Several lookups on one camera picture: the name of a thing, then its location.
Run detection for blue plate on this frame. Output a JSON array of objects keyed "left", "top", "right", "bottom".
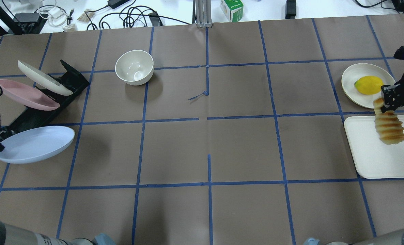
[{"left": 0, "top": 126, "right": 75, "bottom": 164}]

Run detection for ridged bread loaf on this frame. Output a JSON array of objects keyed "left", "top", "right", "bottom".
[{"left": 373, "top": 98, "right": 404, "bottom": 145}]

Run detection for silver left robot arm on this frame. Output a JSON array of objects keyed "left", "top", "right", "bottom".
[{"left": 0, "top": 117, "right": 115, "bottom": 245}]

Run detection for pink plate in rack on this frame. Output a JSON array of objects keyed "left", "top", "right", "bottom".
[{"left": 0, "top": 79, "right": 60, "bottom": 111}]

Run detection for white plate in rack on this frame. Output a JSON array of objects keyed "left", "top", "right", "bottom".
[{"left": 18, "top": 60, "right": 73, "bottom": 96}]

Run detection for black plate rack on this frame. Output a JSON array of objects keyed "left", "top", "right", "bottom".
[{"left": 0, "top": 60, "right": 90, "bottom": 133}]

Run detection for yellow lemon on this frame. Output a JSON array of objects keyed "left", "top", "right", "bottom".
[{"left": 354, "top": 76, "right": 384, "bottom": 95}]

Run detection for white rectangular tray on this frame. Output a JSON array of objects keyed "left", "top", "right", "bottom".
[{"left": 344, "top": 115, "right": 404, "bottom": 179}]

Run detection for black device right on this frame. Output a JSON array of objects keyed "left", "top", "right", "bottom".
[{"left": 285, "top": 0, "right": 297, "bottom": 19}]

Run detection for white ceramic bowl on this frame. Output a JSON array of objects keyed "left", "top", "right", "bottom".
[{"left": 115, "top": 50, "right": 154, "bottom": 86}]

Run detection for black power adapter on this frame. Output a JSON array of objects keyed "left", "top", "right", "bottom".
[{"left": 107, "top": 0, "right": 130, "bottom": 9}]

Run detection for green white box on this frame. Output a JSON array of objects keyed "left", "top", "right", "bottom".
[{"left": 220, "top": 0, "right": 244, "bottom": 22}]

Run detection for white charger with cable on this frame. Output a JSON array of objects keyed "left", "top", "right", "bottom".
[{"left": 36, "top": 5, "right": 68, "bottom": 27}]

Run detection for black tangled cables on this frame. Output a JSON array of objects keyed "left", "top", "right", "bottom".
[{"left": 84, "top": 5, "right": 192, "bottom": 30}]

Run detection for aluminium frame post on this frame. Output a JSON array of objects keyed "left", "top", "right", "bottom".
[{"left": 192, "top": 0, "right": 213, "bottom": 28}]

